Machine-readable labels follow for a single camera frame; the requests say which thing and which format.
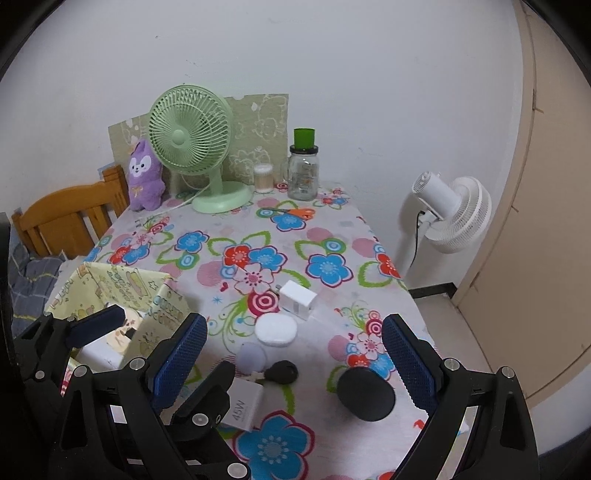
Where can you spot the beige patterned wall sheet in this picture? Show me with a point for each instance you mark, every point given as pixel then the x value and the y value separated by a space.
pixel 258 134

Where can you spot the glass jar mug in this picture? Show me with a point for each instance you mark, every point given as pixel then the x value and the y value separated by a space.
pixel 302 177

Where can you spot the lavender round gadget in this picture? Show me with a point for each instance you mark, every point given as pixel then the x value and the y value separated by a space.
pixel 251 357

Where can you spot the green plastic cup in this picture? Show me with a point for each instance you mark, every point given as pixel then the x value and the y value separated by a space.
pixel 304 138

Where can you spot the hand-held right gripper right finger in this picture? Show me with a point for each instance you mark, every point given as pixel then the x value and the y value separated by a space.
pixel 408 364

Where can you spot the yellow cartoon print box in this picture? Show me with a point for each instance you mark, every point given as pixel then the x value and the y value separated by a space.
pixel 120 281

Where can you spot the floral tablecloth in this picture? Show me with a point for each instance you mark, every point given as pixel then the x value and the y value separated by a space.
pixel 323 240

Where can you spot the purple plush toy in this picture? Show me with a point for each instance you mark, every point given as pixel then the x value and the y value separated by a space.
pixel 143 184

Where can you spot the white oval case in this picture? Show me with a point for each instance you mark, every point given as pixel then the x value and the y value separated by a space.
pixel 275 328

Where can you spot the wooden bed headboard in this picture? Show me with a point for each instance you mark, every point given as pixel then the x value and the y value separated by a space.
pixel 60 207

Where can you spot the blue plaid bedding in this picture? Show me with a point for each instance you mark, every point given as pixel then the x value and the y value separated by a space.
pixel 32 277

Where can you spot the white standing fan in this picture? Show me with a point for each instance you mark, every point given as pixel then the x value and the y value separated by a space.
pixel 461 217

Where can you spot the green desk fan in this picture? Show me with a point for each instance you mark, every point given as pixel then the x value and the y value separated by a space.
pixel 184 138

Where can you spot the clear cotton swab container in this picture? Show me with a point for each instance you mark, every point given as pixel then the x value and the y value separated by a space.
pixel 263 180

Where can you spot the blue wall sticker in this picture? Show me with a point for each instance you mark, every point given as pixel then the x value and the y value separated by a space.
pixel 106 168

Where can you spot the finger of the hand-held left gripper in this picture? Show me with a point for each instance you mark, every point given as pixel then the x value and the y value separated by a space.
pixel 94 327
pixel 203 392

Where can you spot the black car key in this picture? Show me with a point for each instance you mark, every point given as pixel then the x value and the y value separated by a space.
pixel 282 372

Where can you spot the black round disc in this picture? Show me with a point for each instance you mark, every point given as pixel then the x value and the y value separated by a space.
pixel 367 394

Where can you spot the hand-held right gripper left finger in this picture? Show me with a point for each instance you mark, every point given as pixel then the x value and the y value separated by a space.
pixel 180 360

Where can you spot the white cube charger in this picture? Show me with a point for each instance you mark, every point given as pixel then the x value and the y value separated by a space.
pixel 298 300

